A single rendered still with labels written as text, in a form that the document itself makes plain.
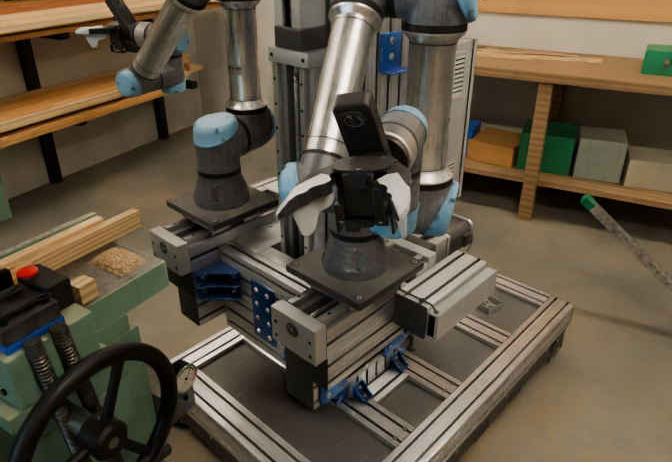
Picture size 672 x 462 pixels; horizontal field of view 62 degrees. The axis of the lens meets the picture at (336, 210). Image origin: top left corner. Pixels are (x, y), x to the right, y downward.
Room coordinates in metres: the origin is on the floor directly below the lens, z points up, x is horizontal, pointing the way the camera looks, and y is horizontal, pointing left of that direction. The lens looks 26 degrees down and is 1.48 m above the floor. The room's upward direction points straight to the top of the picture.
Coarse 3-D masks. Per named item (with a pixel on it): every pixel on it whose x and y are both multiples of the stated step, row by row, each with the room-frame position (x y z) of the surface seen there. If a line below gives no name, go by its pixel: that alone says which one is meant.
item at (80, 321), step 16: (80, 320) 0.69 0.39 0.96; (48, 336) 0.65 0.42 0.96; (80, 336) 0.68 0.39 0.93; (96, 336) 0.71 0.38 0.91; (0, 352) 0.61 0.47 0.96; (16, 352) 0.61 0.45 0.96; (48, 352) 0.64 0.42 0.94; (80, 352) 0.68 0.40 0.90; (0, 368) 0.60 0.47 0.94; (16, 368) 0.60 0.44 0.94; (32, 368) 0.62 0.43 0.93; (64, 368) 0.65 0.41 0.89; (0, 384) 0.61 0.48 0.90; (16, 384) 0.59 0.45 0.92; (32, 384) 0.61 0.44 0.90; (16, 400) 0.59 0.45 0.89; (32, 400) 0.60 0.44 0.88
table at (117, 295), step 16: (144, 256) 0.97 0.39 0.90; (64, 272) 0.91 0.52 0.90; (80, 272) 0.91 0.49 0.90; (96, 272) 0.91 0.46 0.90; (144, 272) 0.91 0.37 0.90; (160, 272) 0.94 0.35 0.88; (112, 288) 0.86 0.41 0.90; (128, 288) 0.87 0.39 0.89; (144, 288) 0.90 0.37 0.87; (160, 288) 0.93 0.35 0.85; (80, 304) 0.81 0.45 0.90; (96, 304) 0.81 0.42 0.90; (112, 304) 0.84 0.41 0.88; (128, 304) 0.87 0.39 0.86; (96, 320) 0.81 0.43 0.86; (112, 320) 0.83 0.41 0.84; (0, 400) 0.61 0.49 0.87; (0, 416) 0.58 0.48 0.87; (16, 416) 0.58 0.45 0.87; (16, 432) 0.58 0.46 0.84
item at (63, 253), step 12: (120, 216) 1.07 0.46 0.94; (132, 216) 1.08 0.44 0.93; (96, 228) 1.02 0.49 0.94; (108, 228) 1.03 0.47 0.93; (120, 228) 1.05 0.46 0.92; (132, 228) 1.08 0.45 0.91; (72, 240) 0.96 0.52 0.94; (84, 240) 0.98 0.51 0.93; (96, 240) 1.00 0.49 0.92; (108, 240) 1.02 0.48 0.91; (48, 252) 0.92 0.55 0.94; (60, 252) 0.93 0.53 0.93; (72, 252) 0.95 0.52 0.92; (84, 252) 0.98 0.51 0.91; (48, 264) 0.91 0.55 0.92; (60, 264) 0.93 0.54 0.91
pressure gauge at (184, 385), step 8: (184, 360) 0.92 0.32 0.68; (176, 368) 0.88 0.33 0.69; (184, 368) 0.88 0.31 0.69; (192, 368) 0.90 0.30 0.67; (176, 376) 0.86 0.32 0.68; (184, 376) 0.88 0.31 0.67; (192, 376) 0.90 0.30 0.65; (184, 384) 0.88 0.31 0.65; (192, 384) 0.89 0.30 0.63; (184, 392) 0.87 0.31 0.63
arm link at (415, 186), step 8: (416, 176) 0.76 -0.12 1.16; (416, 184) 0.76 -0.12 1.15; (416, 192) 0.76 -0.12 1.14; (416, 200) 0.76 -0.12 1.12; (416, 208) 0.77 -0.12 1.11; (408, 216) 0.75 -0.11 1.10; (416, 216) 0.77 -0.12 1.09; (408, 224) 0.75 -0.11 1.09; (376, 232) 0.76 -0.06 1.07; (384, 232) 0.75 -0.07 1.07; (408, 232) 0.75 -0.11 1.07
